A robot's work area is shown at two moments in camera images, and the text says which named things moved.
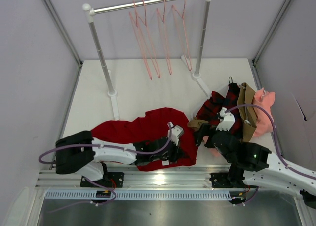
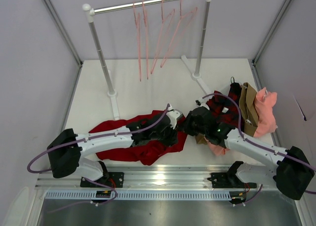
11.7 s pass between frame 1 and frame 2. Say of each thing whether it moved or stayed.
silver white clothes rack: stayed
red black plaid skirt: stayed
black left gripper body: moved
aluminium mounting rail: stayed
